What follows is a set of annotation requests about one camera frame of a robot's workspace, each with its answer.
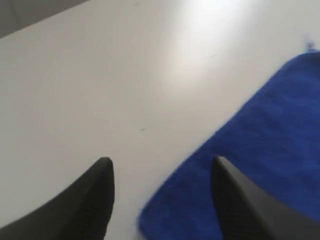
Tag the blue microfibre towel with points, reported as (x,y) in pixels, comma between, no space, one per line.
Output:
(274,139)

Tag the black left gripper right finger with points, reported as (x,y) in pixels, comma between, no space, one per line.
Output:
(247,212)

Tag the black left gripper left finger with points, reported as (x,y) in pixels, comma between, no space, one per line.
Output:
(81,212)

